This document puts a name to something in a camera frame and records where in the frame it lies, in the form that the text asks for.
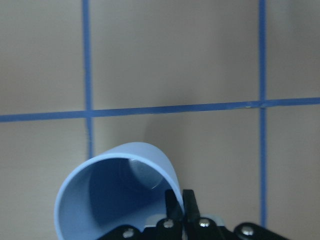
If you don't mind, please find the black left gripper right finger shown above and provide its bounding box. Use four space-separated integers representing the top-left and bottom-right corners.
182 189 201 223

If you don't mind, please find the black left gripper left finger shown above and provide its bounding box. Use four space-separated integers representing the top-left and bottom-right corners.
165 189 184 222

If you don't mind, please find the blue plastic cup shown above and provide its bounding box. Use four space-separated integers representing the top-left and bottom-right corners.
54 142 183 240

